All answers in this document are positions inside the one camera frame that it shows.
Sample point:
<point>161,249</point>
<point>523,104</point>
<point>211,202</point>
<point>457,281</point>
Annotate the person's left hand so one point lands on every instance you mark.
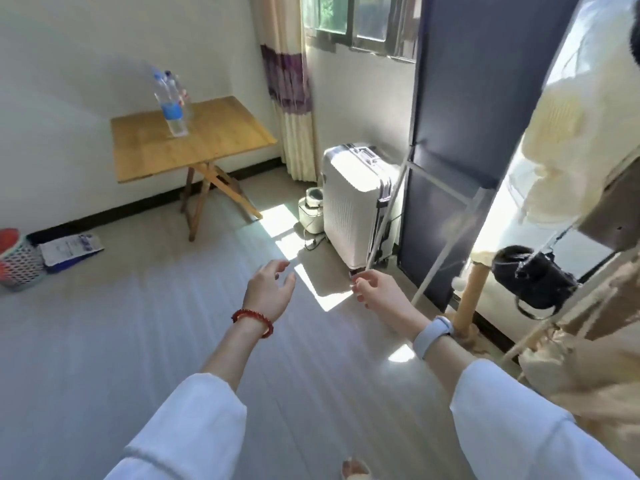
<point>265,294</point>

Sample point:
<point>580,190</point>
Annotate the person's right hand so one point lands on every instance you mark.
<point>390,302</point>

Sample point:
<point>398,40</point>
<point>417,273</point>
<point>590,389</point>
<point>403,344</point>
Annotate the person's right fingers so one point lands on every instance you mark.
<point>364,287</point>

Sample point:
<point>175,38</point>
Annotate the person's left thumb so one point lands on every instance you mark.
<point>289,285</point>

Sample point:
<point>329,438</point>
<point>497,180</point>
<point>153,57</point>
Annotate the person's right forearm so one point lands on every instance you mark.
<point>510,424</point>

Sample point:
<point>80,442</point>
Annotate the person's left forearm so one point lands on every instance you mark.
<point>200,394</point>

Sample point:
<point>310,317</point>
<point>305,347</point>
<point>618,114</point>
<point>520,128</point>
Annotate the white rice cooker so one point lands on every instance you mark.
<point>312,212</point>

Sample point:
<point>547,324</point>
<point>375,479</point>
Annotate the white hard-shell suitcase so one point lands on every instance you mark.
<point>352,204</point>

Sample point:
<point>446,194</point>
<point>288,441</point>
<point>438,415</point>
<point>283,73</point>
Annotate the pale blue wristband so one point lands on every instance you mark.
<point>432,334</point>

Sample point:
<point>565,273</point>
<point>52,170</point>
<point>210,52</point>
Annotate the beige cardboard tube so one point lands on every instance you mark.
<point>472,294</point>

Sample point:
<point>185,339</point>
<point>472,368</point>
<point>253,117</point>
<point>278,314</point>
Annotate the wooden folding table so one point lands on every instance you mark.
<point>200,139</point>

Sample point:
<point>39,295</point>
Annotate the black handbag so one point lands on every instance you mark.
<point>535,279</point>

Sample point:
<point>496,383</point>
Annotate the person's foot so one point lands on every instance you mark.
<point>355,469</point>

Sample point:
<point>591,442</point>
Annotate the beige curtain with purple band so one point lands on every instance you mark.
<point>290,94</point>

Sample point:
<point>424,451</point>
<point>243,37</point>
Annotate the clear bottle with blue label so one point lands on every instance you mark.
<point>172,112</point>

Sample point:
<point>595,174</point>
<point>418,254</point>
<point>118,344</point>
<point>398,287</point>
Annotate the clear bottle with red label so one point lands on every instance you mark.
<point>187,102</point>

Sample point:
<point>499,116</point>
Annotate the blue and white printed bag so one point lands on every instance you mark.
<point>70,249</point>

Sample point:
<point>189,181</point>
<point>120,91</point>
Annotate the clear bottle with dark cap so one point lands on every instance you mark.
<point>172,84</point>

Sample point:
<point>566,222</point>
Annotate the beige hanging garment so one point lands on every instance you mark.
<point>590,374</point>

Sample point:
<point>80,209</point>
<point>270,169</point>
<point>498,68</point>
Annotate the cream knitted garment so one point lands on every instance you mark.
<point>575,144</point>

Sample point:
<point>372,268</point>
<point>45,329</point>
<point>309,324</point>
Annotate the dark framed window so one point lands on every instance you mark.
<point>370,24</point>

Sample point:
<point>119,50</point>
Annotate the brown hanging garment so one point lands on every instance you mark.
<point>615,209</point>

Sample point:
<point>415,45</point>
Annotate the white mesh waste basket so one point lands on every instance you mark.
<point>20,262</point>

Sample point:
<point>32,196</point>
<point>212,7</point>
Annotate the white metal rack frame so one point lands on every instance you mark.
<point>387,214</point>

